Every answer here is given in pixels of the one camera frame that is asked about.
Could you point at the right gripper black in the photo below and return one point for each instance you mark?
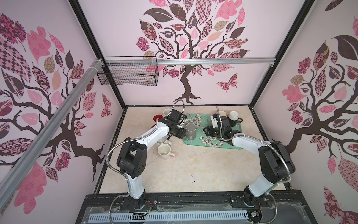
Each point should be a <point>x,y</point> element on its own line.
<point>210,130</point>

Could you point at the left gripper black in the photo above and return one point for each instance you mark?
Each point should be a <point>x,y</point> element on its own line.
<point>182,134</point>

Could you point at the white mug red inside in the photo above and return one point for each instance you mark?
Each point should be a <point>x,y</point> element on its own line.
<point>157,118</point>

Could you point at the white and black mug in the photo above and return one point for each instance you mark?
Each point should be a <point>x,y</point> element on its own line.
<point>234,118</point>

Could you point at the dark grey mug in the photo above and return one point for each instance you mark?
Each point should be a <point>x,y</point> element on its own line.
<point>191,129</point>

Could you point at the pale pink mug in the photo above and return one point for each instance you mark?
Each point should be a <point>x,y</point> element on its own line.
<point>165,151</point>

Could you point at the white ribbed base mug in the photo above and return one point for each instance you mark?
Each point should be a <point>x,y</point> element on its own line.
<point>167,111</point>

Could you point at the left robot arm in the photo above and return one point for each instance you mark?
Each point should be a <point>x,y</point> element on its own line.
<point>133,154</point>

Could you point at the cream and peach mug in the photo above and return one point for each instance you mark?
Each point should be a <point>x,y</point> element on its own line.
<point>222,113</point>

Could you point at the green floral serving tray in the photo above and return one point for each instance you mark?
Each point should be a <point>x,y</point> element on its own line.
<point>201,139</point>

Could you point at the aluminium rail back wall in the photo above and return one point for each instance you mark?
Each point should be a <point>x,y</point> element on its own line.
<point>260,60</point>

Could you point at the aluminium rail wall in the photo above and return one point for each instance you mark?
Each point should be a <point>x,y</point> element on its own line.
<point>27,160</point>
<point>260,60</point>

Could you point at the black wire basket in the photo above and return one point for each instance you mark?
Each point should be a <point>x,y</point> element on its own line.
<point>129,70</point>

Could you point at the white slotted cable duct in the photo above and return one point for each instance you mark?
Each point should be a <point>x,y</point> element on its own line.
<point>166,217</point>

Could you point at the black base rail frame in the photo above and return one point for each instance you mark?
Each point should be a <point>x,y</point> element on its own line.
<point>277,207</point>

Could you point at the aluminium rail left wall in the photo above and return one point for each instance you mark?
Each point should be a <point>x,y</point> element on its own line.
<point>27,160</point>

